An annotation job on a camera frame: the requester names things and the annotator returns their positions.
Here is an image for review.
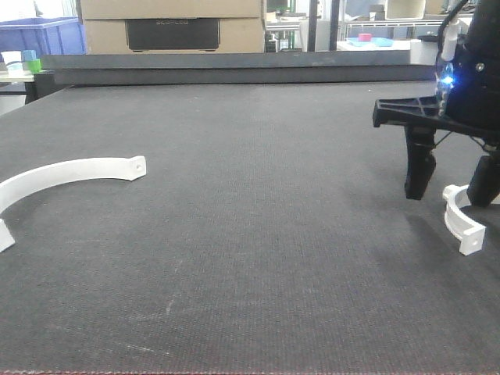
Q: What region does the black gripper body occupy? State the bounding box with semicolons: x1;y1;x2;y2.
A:
373;1;499;148

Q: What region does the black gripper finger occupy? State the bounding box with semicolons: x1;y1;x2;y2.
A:
404;127;436;200
466;152;499;207

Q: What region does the small white pipe clamp half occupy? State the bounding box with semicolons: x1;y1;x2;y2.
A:
442;184;486;255

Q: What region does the large white pipe clamp half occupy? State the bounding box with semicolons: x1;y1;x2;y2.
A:
0;155;148;253

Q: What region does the light blue tray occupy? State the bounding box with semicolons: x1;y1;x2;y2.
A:
347;37;394;48

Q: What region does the pink cube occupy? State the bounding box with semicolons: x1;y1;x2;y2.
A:
358;33;372;42

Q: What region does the cardboard box with black label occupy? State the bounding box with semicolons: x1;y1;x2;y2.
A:
84;18;265;55

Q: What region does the upper cardboard box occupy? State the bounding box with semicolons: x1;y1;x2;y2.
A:
80;0;266;20

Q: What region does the blue plastic crate background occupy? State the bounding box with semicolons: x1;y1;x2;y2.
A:
1;17;87;56

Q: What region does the green cube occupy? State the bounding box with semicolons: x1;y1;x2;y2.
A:
26;59;42;73

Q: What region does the light blue cube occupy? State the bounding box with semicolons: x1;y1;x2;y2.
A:
22;49;38;62

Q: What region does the white paper cup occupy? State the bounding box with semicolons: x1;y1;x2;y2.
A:
1;51;23;77

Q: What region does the white cable connector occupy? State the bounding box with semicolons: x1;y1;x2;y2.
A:
440;19;459;62

